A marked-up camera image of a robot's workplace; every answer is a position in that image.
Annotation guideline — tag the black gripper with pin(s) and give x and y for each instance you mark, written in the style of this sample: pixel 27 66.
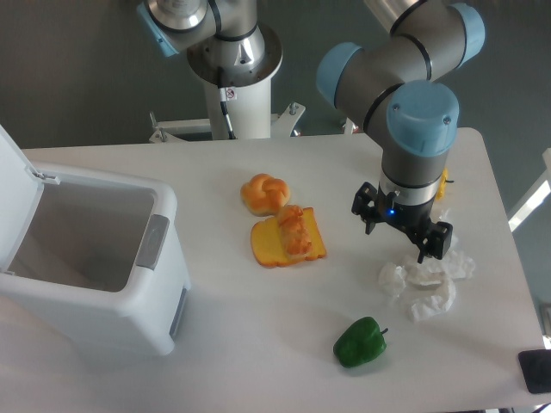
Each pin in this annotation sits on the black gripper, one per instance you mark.
pixel 406 209

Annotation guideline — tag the white trash can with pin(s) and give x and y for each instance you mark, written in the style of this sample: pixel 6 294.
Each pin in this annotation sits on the white trash can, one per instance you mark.
pixel 101 261

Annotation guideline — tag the white trash can lid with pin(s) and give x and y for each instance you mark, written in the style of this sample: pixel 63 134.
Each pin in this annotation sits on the white trash can lid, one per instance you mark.
pixel 22 186

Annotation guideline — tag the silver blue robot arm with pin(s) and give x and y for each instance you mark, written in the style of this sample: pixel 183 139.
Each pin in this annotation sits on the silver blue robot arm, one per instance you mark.
pixel 391 93

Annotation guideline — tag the upper crumpled white paper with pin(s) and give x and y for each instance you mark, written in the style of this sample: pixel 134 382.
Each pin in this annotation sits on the upper crumpled white paper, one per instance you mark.
pixel 443 215

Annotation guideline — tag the yellow bell pepper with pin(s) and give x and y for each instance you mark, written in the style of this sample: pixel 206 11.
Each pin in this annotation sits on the yellow bell pepper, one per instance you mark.
pixel 445 180

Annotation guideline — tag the small crumpled white paper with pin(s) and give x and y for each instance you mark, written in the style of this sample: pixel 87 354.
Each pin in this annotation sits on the small crumpled white paper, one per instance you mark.
pixel 392 279

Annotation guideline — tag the large crumpled white paper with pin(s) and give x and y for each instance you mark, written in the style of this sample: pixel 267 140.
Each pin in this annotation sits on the large crumpled white paper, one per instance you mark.
pixel 431 285

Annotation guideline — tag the orange croissant pastry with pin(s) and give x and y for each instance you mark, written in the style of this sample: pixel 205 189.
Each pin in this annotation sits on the orange croissant pastry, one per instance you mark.
pixel 295 237

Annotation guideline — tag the green bell pepper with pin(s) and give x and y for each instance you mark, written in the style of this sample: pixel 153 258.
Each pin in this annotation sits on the green bell pepper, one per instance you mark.
pixel 361 343

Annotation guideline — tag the yellow toast slice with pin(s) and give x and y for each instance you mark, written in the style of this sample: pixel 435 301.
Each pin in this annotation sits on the yellow toast slice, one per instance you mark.
pixel 267 247

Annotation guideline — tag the braided bread roll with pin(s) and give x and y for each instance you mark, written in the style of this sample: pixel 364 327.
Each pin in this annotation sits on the braided bread roll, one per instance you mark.
pixel 265 195

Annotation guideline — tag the black device at table edge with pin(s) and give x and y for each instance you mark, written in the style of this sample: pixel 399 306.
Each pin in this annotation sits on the black device at table edge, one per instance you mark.
pixel 535 366

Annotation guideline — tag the white frame at right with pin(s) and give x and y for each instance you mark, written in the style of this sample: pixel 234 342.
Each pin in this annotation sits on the white frame at right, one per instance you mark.
pixel 538 192

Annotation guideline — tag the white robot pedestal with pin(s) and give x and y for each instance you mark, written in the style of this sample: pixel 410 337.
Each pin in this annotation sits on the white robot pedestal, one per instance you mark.
pixel 239 73

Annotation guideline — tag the white metal base frame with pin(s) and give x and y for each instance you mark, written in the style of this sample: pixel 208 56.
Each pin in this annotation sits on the white metal base frame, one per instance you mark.
pixel 173 131

